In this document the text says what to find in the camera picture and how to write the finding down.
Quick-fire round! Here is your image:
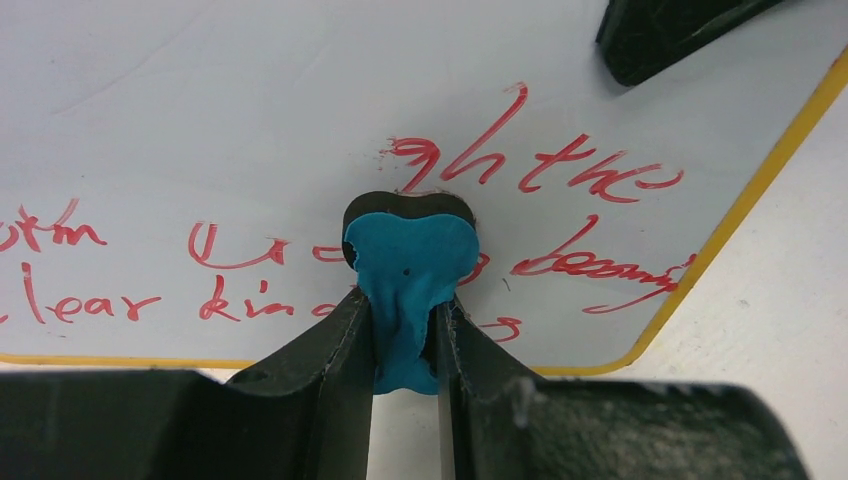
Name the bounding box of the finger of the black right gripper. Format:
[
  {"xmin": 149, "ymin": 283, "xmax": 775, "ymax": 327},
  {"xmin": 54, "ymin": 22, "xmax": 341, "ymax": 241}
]
[{"xmin": 595, "ymin": 0, "xmax": 782, "ymax": 87}]

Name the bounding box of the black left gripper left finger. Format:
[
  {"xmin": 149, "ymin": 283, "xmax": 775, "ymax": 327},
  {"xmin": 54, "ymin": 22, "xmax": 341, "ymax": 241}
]
[{"xmin": 1, "ymin": 289, "xmax": 375, "ymax": 479}]

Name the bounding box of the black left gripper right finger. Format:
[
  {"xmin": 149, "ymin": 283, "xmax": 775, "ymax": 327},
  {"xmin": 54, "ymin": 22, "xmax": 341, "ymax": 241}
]
[{"xmin": 433, "ymin": 301, "xmax": 808, "ymax": 479}]

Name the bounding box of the blue whiteboard eraser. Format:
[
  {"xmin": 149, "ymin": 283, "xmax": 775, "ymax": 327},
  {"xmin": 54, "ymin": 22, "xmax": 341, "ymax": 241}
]
[{"xmin": 341, "ymin": 191, "xmax": 480, "ymax": 395}]

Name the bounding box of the yellow framed whiteboard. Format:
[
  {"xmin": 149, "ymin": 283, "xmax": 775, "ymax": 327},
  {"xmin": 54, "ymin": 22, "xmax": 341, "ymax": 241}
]
[{"xmin": 1, "ymin": 1, "xmax": 847, "ymax": 374}]

